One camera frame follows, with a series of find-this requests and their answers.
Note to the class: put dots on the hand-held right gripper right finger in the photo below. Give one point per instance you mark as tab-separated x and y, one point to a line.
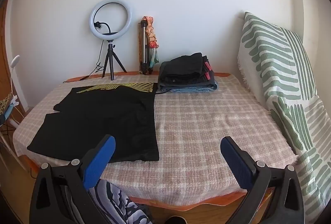
238	164

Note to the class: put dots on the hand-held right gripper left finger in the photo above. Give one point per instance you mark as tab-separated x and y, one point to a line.
99	162

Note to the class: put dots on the black pants with yellow print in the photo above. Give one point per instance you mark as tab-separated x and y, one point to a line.
103	115

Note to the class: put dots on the folded black pants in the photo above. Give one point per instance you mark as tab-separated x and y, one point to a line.
183	63

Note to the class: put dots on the grey striped clothing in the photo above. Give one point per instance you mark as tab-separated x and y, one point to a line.
116	203

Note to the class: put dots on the pink checked blanket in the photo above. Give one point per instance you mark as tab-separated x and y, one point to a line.
201	130

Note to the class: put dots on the folded light blue jeans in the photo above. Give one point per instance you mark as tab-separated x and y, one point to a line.
191	90

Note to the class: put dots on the stack of folded dark clothes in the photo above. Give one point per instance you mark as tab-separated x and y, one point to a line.
181	82

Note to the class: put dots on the small black tripod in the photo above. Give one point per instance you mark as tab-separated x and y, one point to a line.
110	55

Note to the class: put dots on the green white patterned blanket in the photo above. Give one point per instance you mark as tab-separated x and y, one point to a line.
279	63

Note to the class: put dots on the leopard print cloth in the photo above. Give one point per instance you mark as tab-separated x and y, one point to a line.
5	103

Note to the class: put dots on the silver tripod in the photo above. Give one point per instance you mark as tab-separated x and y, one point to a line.
142	45

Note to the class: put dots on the white clip lamp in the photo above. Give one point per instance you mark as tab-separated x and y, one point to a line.
15	59

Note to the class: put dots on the orange floral scarf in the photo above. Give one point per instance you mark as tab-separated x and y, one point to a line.
151	35

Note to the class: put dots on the wooden bed frame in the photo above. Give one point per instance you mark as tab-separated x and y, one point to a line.
212	213

